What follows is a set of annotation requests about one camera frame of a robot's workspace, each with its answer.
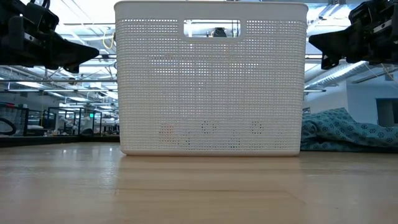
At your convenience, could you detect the silver ceiling duct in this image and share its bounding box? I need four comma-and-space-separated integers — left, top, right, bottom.
304, 60, 374, 90

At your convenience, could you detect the white perforated plastic basket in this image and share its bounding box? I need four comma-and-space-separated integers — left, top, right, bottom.
114, 0, 309, 157

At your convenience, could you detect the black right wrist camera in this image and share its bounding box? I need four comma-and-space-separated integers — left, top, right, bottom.
348, 0, 398, 24

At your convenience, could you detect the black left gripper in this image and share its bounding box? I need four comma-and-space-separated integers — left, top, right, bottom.
8, 15, 101, 74

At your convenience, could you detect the dark wall panel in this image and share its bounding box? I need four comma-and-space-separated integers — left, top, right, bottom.
375, 98, 398, 128

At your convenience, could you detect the black framed work cell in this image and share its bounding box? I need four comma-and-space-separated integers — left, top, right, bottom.
0, 101, 31, 137
46, 106, 103, 136

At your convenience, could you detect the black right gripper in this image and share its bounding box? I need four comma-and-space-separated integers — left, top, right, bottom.
308, 15, 398, 70

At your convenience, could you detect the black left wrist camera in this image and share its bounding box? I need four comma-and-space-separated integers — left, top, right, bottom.
24, 0, 60, 32

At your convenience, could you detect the black aluminium table frame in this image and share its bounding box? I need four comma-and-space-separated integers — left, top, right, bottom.
0, 134, 121, 147

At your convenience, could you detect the teal patterned cloth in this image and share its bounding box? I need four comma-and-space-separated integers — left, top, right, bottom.
300, 107, 398, 153

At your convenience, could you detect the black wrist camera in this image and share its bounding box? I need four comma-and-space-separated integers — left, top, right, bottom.
24, 0, 60, 32
348, 0, 398, 24

